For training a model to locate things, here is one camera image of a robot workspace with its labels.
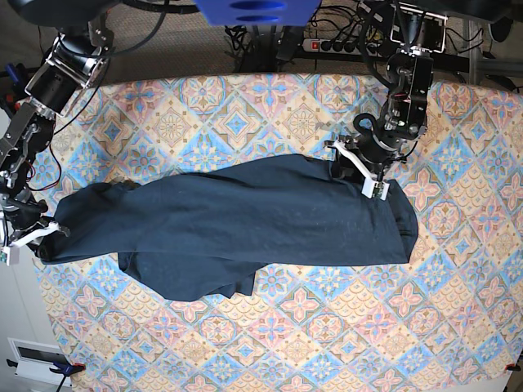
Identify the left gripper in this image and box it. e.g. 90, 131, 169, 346
330, 131, 417, 180

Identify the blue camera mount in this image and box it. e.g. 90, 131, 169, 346
194, 0, 320, 27

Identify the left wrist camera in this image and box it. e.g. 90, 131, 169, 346
361, 178, 390, 200

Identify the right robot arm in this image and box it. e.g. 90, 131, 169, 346
1, 16, 114, 265

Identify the lower left table clamp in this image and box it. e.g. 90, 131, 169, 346
6, 359, 86, 391

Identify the dark blue t-shirt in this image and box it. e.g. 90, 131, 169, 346
40, 154, 418, 301

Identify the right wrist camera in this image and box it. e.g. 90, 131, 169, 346
0, 246, 20, 266

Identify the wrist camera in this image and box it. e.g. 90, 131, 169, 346
0, 246, 20, 266
361, 178, 390, 200

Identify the upper left table clamp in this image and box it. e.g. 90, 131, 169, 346
1, 63, 25, 118

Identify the white wall outlet box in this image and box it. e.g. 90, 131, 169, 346
7, 337, 67, 385

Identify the lower right table clamp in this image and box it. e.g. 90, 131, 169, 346
505, 363, 521, 372

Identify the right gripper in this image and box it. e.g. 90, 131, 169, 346
1, 195, 70, 261

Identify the patterned tablecloth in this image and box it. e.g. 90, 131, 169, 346
8, 72, 523, 392

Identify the table clamp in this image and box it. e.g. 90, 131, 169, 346
6, 359, 86, 391
505, 363, 521, 372
1, 63, 25, 118

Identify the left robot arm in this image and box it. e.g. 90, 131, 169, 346
325, 1, 448, 180

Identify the white power strip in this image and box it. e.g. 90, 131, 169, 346
302, 38, 360, 55

